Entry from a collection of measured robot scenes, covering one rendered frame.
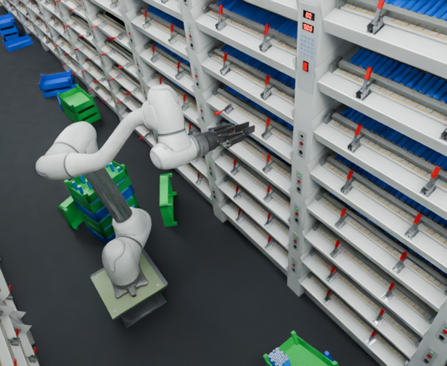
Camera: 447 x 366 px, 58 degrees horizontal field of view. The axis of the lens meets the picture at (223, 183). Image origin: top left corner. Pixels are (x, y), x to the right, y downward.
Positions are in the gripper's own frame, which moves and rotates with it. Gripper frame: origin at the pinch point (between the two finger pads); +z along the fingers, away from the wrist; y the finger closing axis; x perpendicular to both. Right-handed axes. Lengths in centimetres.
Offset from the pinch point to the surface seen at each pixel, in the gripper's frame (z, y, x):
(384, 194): 16, 56, -3
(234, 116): 12.1, -21.4, -7.9
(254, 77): 12.1, -10.9, 15.1
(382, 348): 29, 76, -85
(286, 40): 8.6, 6.8, 36.0
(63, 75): 17, -297, -92
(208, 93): 12.2, -42.0, -4.9
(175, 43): 9, -68, 12
